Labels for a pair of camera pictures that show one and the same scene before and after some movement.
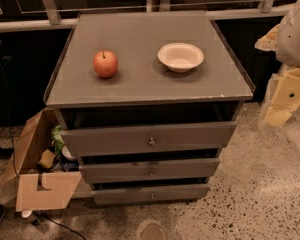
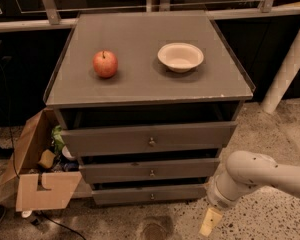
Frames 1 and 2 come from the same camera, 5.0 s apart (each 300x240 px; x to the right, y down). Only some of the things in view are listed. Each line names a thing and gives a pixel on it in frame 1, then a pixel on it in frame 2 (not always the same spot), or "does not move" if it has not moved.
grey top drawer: [147, 139] does not move
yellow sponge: [47, 159] does not move
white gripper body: [296, 39] → [217, 198]
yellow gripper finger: [277, 116] → [212, 219]
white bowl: [179, 57] does not move
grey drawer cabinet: [146, 101] does not move
